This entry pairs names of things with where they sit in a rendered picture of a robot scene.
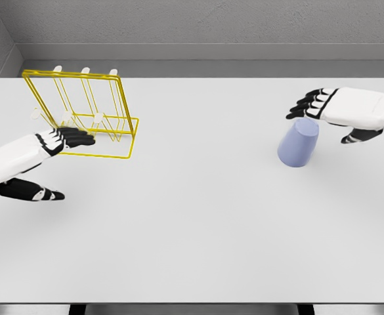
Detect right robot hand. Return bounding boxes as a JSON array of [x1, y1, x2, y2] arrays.
[[286, 87, 384, 144]]

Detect yellow wire cup holder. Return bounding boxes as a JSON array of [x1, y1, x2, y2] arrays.
[[22, 65, 140, 160]]

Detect lavender blue cup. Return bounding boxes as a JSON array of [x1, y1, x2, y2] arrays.
[[277, 117, 320, 169]]

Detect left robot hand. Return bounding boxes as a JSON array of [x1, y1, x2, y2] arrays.
[[0, 126, 96, 202]]

